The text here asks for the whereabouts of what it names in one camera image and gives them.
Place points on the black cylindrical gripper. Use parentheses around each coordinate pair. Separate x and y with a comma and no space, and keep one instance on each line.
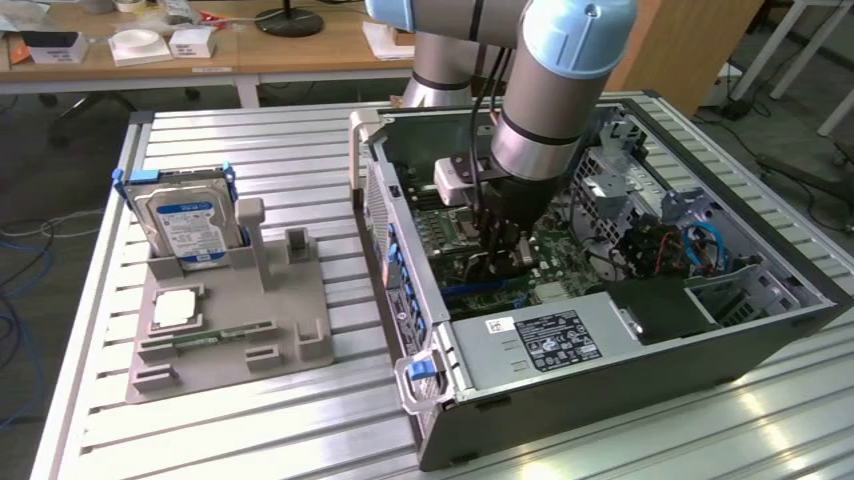
(524,200)

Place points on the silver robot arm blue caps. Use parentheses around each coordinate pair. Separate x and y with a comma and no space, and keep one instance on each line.
(548,100)

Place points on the silver socket cover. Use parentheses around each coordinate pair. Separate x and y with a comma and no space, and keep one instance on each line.
(525,252)

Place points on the green motherboard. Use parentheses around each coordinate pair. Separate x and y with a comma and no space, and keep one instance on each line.
(554,250)

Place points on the CPU socket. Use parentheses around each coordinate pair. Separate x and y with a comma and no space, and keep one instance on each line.
(461,235)

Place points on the perforated metal drive cage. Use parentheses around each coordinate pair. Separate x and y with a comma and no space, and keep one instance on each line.
(621,200)

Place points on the silver chipset heatsink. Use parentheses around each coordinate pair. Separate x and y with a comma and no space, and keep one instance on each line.
(550,292)

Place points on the blue expansion slot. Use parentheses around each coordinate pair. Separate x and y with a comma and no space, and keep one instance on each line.
(474,288)

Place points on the blue card retention strip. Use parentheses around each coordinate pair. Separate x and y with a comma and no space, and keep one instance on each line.
(401,272)

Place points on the silver power supply with label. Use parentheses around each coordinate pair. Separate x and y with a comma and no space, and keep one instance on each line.
(481,360)

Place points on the white paper stack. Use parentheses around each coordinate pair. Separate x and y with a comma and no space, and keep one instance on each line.
(390,47)

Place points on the blue case latch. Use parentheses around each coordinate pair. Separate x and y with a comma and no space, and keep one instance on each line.
(421,371)

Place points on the small metal disk bay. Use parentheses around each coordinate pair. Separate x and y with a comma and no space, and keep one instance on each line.
(768,295)

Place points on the black open PC case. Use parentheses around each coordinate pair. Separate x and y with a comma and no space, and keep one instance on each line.
(601,400)

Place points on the grey parts rack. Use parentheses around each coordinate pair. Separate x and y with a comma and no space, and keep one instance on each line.
(281,320)

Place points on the wooden desk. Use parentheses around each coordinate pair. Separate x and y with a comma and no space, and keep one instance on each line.
(301,50)

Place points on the black round stand base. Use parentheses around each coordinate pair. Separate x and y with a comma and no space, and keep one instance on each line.
(290,24)

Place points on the green RAM stick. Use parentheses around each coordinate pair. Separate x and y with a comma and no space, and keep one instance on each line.
(214,336)

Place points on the silver CPU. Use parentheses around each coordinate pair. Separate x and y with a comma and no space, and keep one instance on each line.
(175,307)

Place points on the small white carton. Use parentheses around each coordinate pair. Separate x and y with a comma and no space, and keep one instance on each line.
(194,45)

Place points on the small red item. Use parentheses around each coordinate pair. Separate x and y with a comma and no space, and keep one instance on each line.
(214,20)

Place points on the white tape roll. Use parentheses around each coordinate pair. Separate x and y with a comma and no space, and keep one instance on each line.
(127,5)

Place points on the grey cup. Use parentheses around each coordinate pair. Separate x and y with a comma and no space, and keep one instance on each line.
(99,6)

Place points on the white box black lid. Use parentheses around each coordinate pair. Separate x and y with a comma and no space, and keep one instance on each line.
(61,52)

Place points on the loose white papers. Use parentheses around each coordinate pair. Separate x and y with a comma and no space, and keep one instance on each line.
(20,17)

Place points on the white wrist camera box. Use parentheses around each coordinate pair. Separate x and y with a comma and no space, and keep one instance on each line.
(457,185)

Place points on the white table frame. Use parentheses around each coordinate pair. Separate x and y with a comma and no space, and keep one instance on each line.
(837,115)

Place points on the hard disk blue bracket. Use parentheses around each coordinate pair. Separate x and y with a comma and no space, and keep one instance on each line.
(187,225)

